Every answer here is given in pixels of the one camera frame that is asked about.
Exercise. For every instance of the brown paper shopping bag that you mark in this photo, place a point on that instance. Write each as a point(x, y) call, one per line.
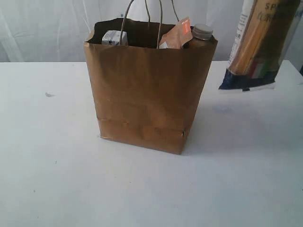
point(144, 95)

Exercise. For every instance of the small blue white milk carton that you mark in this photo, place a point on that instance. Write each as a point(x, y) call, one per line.
point(114, 38)

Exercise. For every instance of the brown kraft pouch orange label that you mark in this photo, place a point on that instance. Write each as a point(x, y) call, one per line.
point(179, 35)

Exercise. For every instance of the yellow grain bottle white cap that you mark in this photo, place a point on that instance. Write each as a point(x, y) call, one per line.
point(202, 34)

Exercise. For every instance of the spaghetti package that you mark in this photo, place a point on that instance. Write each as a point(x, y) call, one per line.
point(264, 33)

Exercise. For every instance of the white backdrop curtain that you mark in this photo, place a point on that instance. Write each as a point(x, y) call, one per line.
point(54, 30)

